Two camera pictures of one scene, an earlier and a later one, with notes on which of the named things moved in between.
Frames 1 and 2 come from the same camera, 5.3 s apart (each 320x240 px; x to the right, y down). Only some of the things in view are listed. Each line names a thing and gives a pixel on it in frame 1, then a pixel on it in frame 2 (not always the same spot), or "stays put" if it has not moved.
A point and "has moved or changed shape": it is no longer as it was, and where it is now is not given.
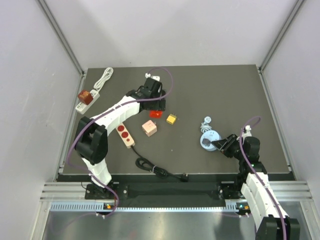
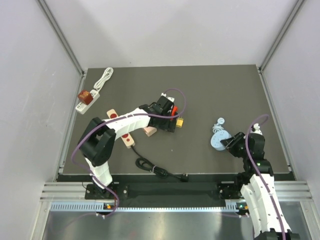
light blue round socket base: (207, 137) has moved or changed shape
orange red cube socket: (155, 114) has moved or changed shape
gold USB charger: (171, 118) has moved or changed shape
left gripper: (159, 105) -> (168, 126)
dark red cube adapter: (85, 97) stays put
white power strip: (82, 107) stays put
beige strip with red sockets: (125, 135) stays put
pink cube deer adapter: (150, 128) stays put
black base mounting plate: (225, 190) stays put
